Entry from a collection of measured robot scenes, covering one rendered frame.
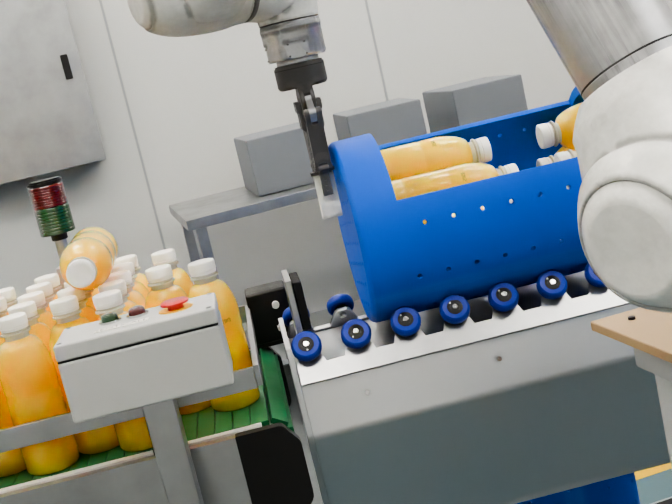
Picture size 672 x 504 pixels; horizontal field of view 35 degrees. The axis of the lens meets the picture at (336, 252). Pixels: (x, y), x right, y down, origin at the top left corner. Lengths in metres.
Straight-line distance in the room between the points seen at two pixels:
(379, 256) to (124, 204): 3.35
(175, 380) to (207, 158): 3.53
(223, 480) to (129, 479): 0.13
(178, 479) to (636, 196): 0.77
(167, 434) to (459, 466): 0.49
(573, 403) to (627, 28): 0.83
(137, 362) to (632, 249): 0.67
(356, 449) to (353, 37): 3.52
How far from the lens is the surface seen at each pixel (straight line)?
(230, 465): 1.48
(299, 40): 1.57
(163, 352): 1.32
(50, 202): 1.98
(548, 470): 1.72
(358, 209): 1.51
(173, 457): 1.39
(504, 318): 1.61
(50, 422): 1.50
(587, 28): 0.94
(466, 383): 1.59
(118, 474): 1.49
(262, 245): 4.89
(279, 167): 4.11
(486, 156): 1.67
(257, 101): 4.85
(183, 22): 1.47
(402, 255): 1.52
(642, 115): 0.89
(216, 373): 1.33
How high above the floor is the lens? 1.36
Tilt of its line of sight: 10 degrees down
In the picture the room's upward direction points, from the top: 13 degrees counter-clockwise
